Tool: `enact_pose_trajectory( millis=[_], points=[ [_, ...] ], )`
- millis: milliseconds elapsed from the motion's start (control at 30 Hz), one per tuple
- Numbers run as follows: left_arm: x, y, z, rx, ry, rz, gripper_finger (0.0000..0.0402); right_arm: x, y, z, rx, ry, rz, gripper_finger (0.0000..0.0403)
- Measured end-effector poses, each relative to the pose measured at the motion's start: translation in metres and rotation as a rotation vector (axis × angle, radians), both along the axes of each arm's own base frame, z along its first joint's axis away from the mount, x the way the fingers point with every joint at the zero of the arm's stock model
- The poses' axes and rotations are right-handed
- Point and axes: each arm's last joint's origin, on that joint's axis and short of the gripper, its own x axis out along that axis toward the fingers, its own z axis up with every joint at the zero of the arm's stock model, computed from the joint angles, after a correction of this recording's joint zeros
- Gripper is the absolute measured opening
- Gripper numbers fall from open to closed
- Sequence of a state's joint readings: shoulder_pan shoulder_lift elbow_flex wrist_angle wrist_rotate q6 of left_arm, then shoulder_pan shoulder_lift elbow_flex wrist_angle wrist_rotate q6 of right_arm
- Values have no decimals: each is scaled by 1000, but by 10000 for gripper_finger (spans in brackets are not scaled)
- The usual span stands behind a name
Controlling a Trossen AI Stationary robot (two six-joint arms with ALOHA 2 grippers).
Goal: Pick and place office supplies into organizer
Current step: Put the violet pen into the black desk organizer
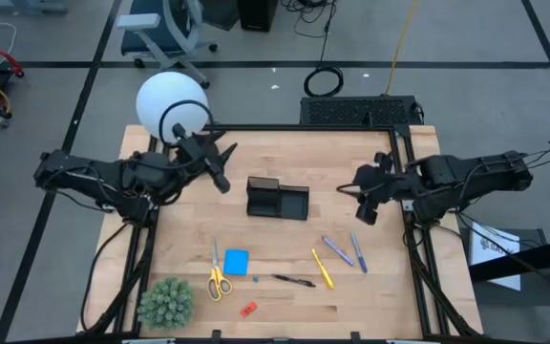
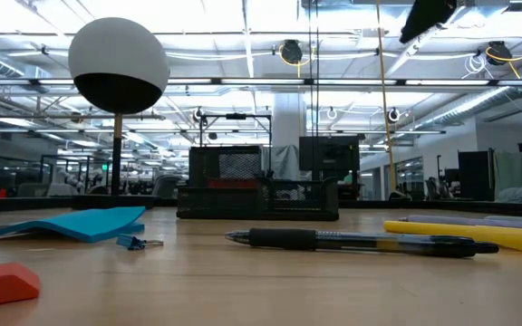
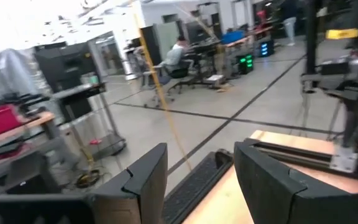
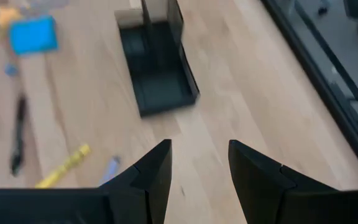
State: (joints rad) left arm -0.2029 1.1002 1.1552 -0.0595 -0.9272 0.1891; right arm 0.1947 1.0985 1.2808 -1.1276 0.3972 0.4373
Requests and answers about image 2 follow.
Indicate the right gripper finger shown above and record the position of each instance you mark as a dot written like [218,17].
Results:
[431,13]

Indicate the yellow highlighter pen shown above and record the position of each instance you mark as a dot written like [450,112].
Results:
[469,233]

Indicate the black grip pen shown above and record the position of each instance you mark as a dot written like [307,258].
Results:
[279,239]

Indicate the black mesh desk organizer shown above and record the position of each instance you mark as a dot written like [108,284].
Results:
[225,204]

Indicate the blue binder clip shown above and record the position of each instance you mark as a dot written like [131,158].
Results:
[129,242]

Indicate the blue sticky note pad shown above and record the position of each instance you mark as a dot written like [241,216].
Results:
[84,224]

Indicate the grey blue office chair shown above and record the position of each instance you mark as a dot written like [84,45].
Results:
[166,185]

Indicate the black cabinet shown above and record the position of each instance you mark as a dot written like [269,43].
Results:
[476,176]

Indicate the black monitor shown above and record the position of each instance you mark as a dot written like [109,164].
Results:
[329,154]

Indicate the white globe table lamp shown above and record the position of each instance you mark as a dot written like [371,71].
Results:
[116,54]

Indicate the black metal table frame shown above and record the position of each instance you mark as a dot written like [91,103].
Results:
[424,207]

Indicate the black metal rig frame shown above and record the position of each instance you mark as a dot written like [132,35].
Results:
[236,116]

